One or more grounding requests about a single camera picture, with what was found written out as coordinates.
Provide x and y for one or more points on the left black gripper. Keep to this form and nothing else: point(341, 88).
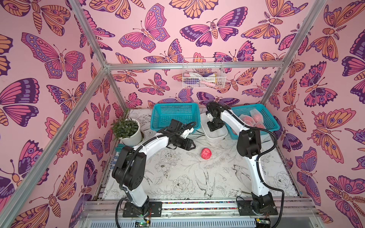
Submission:
point(187, 144)

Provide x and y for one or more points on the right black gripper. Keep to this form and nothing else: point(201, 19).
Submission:
point(215, 124)

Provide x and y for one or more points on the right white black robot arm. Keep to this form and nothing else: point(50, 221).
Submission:
point(266, 199)

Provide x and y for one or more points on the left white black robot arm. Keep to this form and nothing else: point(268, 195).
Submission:
point(129, 169)

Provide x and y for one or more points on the white plastic tray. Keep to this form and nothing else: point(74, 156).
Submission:
point(212, 136)

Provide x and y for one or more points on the netted apple in basket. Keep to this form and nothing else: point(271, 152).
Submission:
point(256, 115)
point(248, 120)
point(260, 125)

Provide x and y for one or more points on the left teal plastic basket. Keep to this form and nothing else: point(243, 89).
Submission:
point(162, 114)

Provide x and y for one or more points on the potted green plant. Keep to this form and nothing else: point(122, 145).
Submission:
point(127, 131)

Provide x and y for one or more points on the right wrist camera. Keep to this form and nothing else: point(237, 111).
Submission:
point(210, 117)

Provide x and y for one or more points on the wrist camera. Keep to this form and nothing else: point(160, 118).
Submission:
point(187, 132)
point(210, 117)

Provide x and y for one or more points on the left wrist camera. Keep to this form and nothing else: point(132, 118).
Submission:
point(187, 132)

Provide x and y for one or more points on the white wire wall basket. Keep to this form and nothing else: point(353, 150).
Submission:
point(200, 74)

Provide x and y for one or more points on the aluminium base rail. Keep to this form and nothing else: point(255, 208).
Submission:
point(213, 213)

